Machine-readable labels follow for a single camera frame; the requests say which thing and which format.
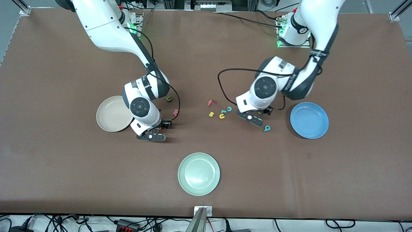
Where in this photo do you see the blue plate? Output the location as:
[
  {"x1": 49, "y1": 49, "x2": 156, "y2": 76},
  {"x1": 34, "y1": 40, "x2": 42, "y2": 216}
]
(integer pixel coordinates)
[{"x1": 290, "y1": 102, "x2": 329, "y2": 139}]

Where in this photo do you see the beige brown plate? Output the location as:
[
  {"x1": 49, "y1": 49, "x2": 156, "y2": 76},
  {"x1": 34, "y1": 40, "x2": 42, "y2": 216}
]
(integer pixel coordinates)
[{"x1": 96, "y1": 96, "x2": 134, "y2": 132}]

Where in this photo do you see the pale green plate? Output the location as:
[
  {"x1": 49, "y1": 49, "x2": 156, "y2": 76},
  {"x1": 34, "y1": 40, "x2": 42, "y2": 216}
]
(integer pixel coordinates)
[{"x1": 178, "y1": 152, "x2": 220, "y2": 196}]

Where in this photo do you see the black orange power strip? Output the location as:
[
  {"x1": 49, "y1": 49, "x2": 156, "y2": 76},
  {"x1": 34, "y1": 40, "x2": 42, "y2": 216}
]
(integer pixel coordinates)
[{"x1": 116, "y1": 219, "x2": 141, "y2": 232}]

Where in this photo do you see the grey equipment box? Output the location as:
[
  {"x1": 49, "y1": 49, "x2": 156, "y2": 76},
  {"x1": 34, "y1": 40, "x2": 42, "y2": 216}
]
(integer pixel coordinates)
[{"x1": 185, "y1": 0, "x2": 233, "y2": 13}]

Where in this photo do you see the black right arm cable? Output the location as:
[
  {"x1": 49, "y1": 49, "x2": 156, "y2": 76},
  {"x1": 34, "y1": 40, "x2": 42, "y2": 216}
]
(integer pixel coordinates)
[{"x1": 124, "y1": 26, "x2": 181, "y2": 122}]

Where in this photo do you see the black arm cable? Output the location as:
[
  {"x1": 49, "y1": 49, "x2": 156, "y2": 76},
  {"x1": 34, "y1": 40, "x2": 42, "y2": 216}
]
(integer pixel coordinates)
[
  {"x1": 124, "y1": 26, "x2": 181, "y2": 122},
  {"x1": 218, "y1": 68, "x2": 292, "y2": 111}
]

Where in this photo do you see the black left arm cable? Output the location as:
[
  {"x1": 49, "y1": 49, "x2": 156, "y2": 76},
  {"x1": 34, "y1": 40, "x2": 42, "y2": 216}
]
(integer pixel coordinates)
[{"x1": 218, "y1": 68, "x2": 292, "y2": 111}]

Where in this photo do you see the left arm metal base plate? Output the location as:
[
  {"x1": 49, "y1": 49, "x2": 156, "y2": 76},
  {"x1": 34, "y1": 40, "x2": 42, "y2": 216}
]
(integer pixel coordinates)
[{"x1": 277, "y1": 13, "x2": 313, "y2": 49}]

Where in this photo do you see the black cable across table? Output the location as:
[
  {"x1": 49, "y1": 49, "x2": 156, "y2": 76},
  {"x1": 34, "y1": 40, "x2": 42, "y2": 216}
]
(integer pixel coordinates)
[{"x1": 212, "y1": 11, "x2": 284, "y2": 29}]

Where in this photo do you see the aluminium camera mount profile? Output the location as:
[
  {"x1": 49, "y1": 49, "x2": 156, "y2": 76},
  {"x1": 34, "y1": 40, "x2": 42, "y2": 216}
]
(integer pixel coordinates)
[{"x1": 186, "y1": 206, "x2": 213, "y2": 232}]

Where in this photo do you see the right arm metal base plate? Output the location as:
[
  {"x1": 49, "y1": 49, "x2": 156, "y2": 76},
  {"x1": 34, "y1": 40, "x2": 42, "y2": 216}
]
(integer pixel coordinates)
[{"x1": 127, "y1": 13, "x2": 144, "y2": 38}]

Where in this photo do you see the black looped floor cable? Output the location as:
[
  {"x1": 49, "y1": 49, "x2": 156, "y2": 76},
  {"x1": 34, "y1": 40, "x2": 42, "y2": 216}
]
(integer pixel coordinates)
[{"x1": 325, "y1": 219, "x2": 356, "y2": 229}]

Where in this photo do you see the black tangled floor cable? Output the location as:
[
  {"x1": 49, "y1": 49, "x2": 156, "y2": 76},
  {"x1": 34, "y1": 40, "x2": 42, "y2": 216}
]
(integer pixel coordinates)
[{"x1": 19, "y1": 214, "x2": 94, "y2": 232}]

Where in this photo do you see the aluminium frame post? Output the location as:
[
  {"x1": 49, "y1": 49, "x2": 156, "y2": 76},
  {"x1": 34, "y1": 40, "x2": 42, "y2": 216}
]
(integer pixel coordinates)
[
  {"x1": 12, "y1": 0, "x2": 32, "y2": 16},
  {"x1": 389, "y1": 0, "x2": 412, "y2": 22}
]

